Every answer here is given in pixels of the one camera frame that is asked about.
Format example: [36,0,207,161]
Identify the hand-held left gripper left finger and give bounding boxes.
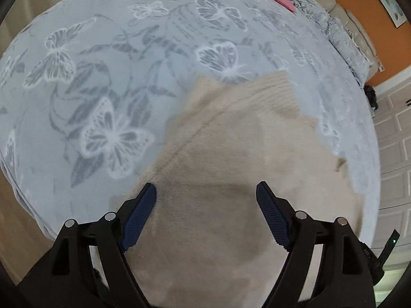
[17,182,157,308]

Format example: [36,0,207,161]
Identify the beige sweater with black hearts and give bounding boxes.
[111,71,365,308]

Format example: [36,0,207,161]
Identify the black bag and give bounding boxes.
[364,85,380,110]

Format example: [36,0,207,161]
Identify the white panelled wardrobe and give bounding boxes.
[372,71,411,228]

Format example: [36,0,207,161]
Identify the beige padded headboard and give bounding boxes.
[257,0,381,69]

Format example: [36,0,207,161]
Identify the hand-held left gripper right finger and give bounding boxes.
[256,181,376,308]

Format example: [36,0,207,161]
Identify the grey butterfly print bedspread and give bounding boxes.
[0,0,381,247]

